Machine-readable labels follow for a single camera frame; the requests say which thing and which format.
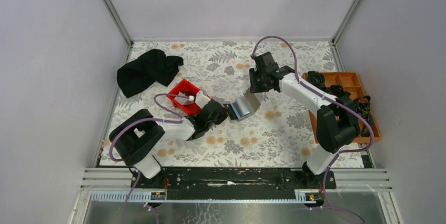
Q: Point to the cards in red bin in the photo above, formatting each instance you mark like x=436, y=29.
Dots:
x=184, y=99

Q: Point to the grey card holder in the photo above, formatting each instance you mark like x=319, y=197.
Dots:
x=243, y=106

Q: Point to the black cloth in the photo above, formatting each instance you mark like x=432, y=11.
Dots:
x=152, y=66

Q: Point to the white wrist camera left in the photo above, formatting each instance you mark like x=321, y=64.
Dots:
x=200, y=99

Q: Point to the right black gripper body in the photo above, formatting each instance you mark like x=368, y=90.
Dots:
x=257, y=83

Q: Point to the floral table mat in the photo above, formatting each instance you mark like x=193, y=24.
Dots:
x=279, y=134

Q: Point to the unrolled dark tie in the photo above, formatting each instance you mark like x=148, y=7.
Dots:
x=363, y=108

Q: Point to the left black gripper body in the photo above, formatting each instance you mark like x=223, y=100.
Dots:
x=221, y=117

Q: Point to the red plastic bin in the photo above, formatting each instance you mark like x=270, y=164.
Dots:
x=187, y=88

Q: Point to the rolled dark tie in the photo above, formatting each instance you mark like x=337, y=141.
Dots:
x=340, y=93
x=316, y=78

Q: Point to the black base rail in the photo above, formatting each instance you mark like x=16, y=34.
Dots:
x=199, y=183

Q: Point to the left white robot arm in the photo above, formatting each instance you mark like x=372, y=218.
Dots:
x=137, y=136

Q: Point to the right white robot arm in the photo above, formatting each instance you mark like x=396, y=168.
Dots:
x=336, y=124

